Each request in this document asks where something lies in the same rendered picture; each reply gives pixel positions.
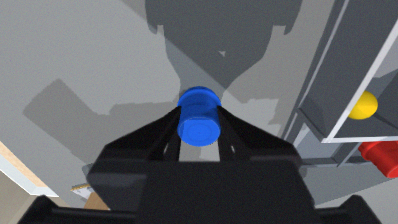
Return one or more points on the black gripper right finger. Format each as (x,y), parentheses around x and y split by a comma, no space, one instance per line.
(251,143)

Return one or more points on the red plug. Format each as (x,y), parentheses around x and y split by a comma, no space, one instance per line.
(383,154)

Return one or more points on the yellow ball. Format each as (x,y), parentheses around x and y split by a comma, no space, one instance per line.
(365,106)

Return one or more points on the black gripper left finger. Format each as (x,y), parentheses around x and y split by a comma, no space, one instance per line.
(149,141)

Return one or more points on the blue plug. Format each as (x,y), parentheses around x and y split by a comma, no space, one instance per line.
(199,122)

